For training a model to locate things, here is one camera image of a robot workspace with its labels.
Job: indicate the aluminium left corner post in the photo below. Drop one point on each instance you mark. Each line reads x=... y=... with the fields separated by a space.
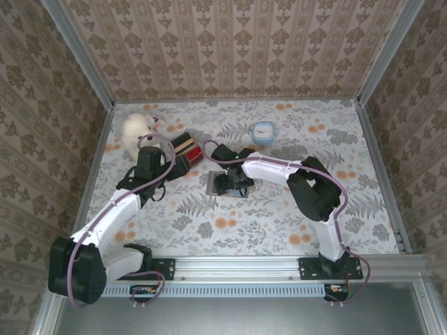
x=85 y=57

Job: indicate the grey metal cabinet top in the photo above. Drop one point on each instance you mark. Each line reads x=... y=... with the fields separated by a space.
x=227 y=317

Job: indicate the aluminium right corner post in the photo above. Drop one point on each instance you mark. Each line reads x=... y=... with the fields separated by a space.
x=380 y=52

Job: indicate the white plush bear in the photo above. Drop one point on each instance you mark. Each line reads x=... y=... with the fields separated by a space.
x=134 y=125

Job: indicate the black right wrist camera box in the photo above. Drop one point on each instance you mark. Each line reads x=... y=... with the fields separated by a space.
x=225 y=153

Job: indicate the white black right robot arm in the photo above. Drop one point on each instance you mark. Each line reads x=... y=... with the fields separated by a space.
x=272 y=171

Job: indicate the beige striped card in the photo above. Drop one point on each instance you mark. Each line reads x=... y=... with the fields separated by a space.
x=185 y=141

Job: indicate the aluminium rail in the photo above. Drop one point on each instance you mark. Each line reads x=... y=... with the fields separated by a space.
x=99 y=150
x=382 y=174

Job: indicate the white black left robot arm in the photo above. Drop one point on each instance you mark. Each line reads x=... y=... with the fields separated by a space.
x=104 y=223

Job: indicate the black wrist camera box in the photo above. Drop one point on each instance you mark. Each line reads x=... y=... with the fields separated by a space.
x=150 y=160
x=225 y=153

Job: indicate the aluminium front beam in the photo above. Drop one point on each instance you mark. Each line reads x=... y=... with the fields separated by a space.
x=237 y=267

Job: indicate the aluminium left side rail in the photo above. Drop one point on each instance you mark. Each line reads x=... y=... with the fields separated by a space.
x=99 y=150

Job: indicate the aluminium right side rail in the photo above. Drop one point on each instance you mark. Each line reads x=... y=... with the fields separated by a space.
x=382 y=174

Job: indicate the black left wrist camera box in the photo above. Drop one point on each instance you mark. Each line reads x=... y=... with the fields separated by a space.
x=150 y=160

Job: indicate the aluminium corner post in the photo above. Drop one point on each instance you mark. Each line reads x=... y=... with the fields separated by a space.
x=85 y=57
x=380 y=52

